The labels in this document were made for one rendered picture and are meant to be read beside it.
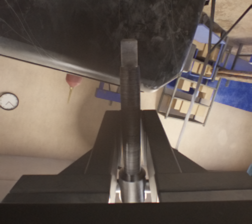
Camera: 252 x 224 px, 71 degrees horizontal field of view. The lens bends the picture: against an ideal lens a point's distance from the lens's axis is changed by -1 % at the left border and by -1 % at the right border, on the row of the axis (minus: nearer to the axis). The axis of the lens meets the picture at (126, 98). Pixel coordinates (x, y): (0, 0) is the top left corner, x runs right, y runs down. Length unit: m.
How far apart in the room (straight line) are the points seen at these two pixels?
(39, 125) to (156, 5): 3.64
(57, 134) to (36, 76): 1.22
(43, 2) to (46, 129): 3.64
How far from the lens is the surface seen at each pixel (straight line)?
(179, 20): 0.37
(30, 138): 3.98
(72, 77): 0.73
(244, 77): 3.86
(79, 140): 4.01
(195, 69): 4.27
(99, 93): 3.21
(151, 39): 0.33
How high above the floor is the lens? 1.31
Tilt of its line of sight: 7 degrees up
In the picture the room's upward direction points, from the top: 164 degrees counter-clockwise
